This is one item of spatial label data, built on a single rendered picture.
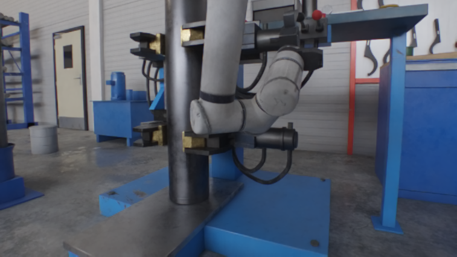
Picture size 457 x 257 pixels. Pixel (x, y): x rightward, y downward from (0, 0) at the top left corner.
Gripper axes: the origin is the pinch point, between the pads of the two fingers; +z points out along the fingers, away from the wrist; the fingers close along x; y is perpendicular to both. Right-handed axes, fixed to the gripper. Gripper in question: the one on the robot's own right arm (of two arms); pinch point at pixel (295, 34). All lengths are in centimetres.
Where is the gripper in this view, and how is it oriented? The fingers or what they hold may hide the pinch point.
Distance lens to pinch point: 80.9
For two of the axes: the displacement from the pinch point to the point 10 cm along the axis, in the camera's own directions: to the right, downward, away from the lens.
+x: 2.7, 7.2, 6.4
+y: -9.1, -0.3, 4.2
